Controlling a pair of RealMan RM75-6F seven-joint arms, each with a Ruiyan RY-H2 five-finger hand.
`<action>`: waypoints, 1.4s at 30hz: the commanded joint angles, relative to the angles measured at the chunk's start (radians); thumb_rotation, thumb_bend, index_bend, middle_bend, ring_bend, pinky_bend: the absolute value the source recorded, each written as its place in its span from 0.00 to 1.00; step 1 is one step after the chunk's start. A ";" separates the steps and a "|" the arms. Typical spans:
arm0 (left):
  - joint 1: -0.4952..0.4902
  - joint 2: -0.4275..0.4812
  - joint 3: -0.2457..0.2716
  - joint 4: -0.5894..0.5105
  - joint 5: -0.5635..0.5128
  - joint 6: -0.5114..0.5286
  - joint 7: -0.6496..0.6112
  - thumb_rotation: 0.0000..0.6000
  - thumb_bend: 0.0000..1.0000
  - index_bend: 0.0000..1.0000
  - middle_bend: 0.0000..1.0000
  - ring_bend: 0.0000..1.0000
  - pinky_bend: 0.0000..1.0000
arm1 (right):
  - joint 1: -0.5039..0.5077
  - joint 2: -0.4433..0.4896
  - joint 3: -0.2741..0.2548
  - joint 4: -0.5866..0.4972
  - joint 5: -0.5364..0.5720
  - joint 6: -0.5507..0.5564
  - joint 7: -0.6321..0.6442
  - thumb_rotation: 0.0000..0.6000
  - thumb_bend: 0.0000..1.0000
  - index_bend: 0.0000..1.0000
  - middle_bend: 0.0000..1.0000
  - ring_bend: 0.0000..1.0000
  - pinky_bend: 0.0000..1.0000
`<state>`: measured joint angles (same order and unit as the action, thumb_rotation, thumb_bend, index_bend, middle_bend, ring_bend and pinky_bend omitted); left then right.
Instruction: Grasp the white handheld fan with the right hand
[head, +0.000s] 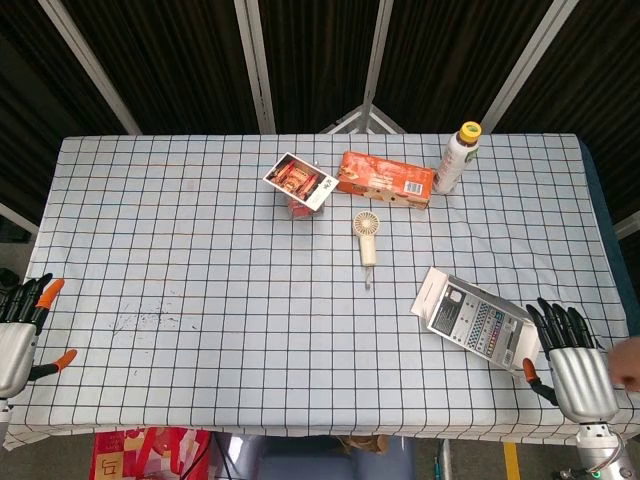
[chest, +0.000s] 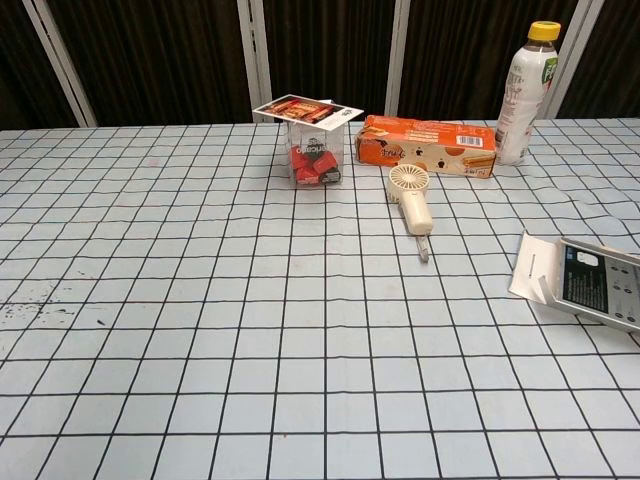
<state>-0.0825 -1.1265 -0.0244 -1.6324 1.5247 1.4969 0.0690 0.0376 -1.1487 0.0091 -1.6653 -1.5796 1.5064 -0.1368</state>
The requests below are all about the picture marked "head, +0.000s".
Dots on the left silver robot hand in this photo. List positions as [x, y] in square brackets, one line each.
[15, 345]

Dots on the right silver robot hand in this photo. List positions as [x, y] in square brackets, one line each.
[580, 380]

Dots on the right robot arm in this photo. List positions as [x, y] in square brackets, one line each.
[600, 450]

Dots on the person's bare hand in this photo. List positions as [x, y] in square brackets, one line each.
[627, 362]

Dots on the small cream handheld fan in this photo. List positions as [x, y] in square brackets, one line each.
[368, 247]

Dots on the open grey product carton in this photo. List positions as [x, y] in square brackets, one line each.
[475, 320]

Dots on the grey metal pole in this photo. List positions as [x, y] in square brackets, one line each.
[442, 460]

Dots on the red patterned bag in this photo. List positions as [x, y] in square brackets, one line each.
[145, 455]

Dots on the white black-checked tablecloth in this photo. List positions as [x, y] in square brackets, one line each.
[200, 300]

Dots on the brown crumpled paper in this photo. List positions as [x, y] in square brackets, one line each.
[362, 443]

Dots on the white bottle with yellow cap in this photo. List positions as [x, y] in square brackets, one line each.
[454, 162]

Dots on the blue chair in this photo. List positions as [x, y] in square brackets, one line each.
[310, 460]

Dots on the orange biscuit box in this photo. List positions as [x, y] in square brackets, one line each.
[382, 179]

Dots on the clear box of red candies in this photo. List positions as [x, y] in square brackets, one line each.
[300, 211]

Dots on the printed card with red picture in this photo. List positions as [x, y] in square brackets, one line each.
[297, 179]

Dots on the white metal partition foot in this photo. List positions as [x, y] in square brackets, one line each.
[365, 120]

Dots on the white metal partition post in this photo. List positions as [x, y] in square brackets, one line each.
[90, 67]
[17, 217]
[377, 50]
[629, 226]
[257, 65]
[522, 65]

